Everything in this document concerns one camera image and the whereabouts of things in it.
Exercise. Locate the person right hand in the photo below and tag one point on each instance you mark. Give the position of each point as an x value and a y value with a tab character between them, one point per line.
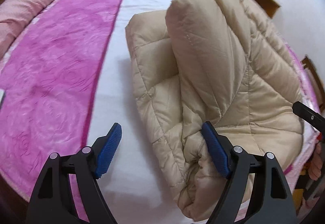
316	163

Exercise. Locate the beige quilted down jacket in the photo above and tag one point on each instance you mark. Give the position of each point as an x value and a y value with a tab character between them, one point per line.
221	61

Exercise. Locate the wooden chair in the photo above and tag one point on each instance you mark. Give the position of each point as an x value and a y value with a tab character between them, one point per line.
316	83

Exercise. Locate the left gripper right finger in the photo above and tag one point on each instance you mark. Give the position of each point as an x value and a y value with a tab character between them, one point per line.
271	199

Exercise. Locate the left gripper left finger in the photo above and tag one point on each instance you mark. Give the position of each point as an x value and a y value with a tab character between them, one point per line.
52	200

